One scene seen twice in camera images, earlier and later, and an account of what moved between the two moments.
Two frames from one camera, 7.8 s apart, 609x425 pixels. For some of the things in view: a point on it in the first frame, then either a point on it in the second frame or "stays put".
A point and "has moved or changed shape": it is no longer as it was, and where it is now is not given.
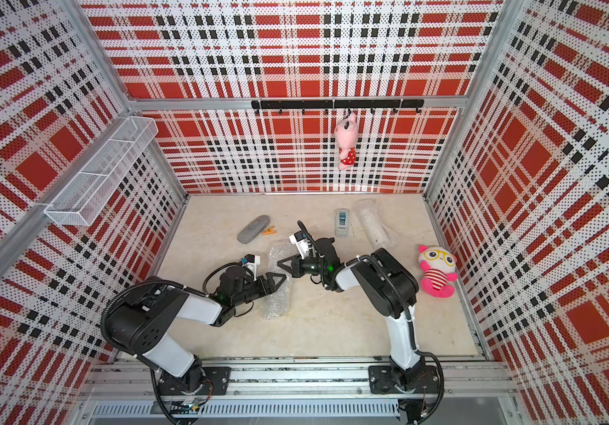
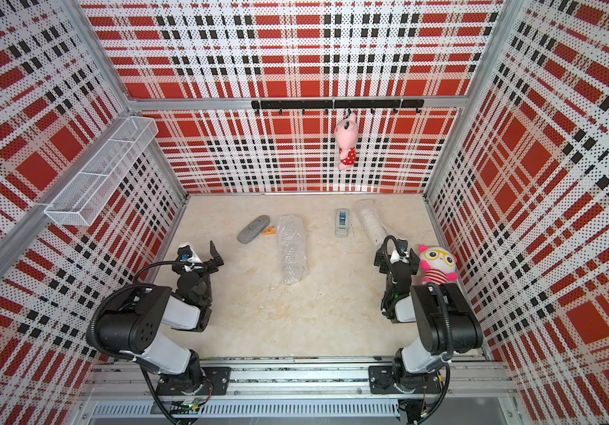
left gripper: x=271 y=288 -> x=211 y=266
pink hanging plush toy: x=346 y=130 stays put
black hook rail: x=349 y=104 stays put
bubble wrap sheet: x=278 y=305 has moved or changed shape
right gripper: x=296 y=269 -> x=384 y=258
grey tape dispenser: x=342 y=222 stays put
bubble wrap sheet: x=380 y=235 stays put
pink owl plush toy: x=438 y=268 stays put
